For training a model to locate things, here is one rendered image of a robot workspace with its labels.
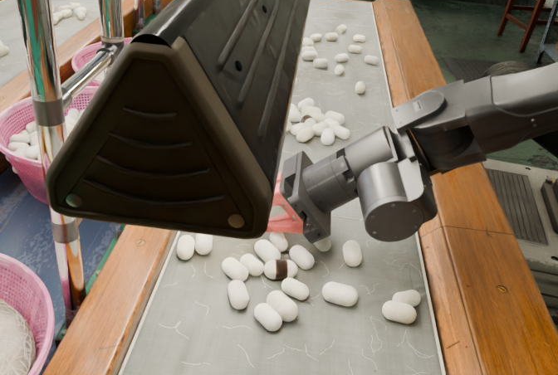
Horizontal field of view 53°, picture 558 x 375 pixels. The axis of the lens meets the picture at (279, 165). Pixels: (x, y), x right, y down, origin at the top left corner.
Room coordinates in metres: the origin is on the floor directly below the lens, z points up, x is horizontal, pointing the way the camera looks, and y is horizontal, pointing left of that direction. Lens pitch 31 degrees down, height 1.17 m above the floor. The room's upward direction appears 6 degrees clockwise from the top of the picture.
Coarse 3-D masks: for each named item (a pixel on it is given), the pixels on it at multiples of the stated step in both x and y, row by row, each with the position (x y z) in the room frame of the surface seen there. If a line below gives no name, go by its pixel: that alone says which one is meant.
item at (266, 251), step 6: (264, 240) 0.51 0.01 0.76; (258, 246) 0.51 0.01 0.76; (264, 246) 0.50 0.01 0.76; (270, 246) 0.50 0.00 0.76; (258, 252) 0.50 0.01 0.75; (264, 252) 0.50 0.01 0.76; (270, 252) 0.49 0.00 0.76; (276, 252) 0.50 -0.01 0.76; (264, 258) 0.49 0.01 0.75; (270, 258) 0.49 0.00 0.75; (276, 258) 0.49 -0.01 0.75
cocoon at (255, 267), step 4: (244, 256) 0.49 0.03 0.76; (248, 256) 0.48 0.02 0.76; (252, 256) 0.49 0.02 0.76; (240, 260) 0.49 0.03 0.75; (244, 260) 0.48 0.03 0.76; (248, 260) 0.48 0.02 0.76; (252, 260) 0.48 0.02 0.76; (256, 260) 0.48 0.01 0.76; (244, 264) 0.48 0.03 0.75; (248, 264) 0.48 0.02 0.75; (252, 264) 0.47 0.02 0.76; (256, 264) 0.47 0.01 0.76; (260, 264) 0.48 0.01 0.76; (248, 268) 0.47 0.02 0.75; (252, 268) 0.47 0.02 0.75; (256, 268) 0.47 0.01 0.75; (260, 268) 0.47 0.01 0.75; (248, 272) 0.47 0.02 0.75; (252, 272) 0.47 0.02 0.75; (256, 272) 0.47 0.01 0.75; (260, 272) 0.47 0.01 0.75
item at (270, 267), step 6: (270, 264) 0.47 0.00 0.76; (288, 264) 0.48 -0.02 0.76; (294, 264) 0.48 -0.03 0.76; (264, 270) 0.47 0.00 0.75; (270, 270) 0.47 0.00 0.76; (288, 270) 0.47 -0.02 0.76; (294, 270) 0.47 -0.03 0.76; (270, 276) 0.47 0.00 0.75; (288, 276) 0.47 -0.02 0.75; (294, 276) 0.47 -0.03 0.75
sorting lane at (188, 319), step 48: (336, 0) 1.78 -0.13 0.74; (336, 48) 1.31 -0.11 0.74; (336, 96) 1.01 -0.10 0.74; (384, 96) 1.03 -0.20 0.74; (288, 144) 0.79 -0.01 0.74; (336, 144) 0.81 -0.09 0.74; (240, 240) 0.54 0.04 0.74; (288, 240) 0.54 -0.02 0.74; (336, 240) 0.55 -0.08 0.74; (192, 288) 0.45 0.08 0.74; (384, 288) 0.48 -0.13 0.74; (144, 336) 0.37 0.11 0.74; (192, 336) 0.38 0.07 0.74; (240, 336) 0.39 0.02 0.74; (288, 336) 0.39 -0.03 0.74; (336, 336) 0.40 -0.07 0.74; (384, 336) 0.40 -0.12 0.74; (432, 336) 0.41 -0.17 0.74
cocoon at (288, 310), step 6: (270, 294) 0.43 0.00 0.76; (276, 294) 0.43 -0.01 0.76; (282, 294) 0.43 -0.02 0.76; (270, 300) 0.42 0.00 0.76; (276, 300) 0.42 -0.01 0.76; (282, 300) 0.42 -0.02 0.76; (288, 300) 0.42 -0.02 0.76; (276, 306) 0.41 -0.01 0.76; (282, 306) 0.41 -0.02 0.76; (288, 306) 0.41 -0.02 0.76; (294, 306) 0.41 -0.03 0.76; (282, 312) 0.41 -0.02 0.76; (288, 312) 0.41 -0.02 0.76; (294, 312) 0.41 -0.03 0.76; (282, 318) 0.40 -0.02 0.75; (288, 318) 0.40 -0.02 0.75; (294, 318) 0.41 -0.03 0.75
